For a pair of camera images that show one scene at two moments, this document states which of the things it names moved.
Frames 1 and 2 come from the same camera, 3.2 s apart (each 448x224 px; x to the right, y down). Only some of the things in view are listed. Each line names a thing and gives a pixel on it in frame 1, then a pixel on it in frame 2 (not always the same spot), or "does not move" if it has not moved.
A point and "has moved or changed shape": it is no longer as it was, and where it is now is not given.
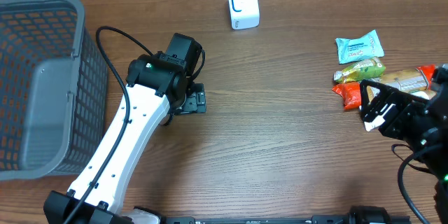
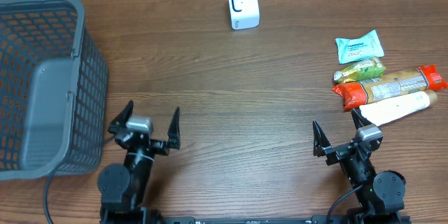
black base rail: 333,219 does not move
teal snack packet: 367,46 does not move
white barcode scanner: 243,5 does not move
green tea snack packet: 360,70 does not move
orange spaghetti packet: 417,80 does not move
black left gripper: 194,101 to 146,142
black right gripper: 399,116 to 346,150
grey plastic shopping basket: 53,88 does not move
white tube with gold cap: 414,85 has moved or changed shape
